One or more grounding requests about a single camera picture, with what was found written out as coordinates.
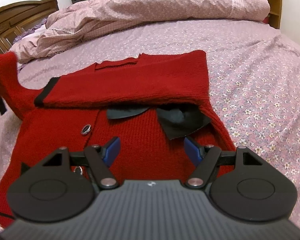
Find red knit cardigan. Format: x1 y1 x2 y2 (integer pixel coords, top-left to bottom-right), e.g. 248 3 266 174
0 50 235 227

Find pink floral bed sheet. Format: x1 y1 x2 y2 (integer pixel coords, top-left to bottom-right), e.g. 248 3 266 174
0 18 300 233

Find pink floral duvet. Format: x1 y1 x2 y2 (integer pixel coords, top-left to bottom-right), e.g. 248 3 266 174
10 0 270 63

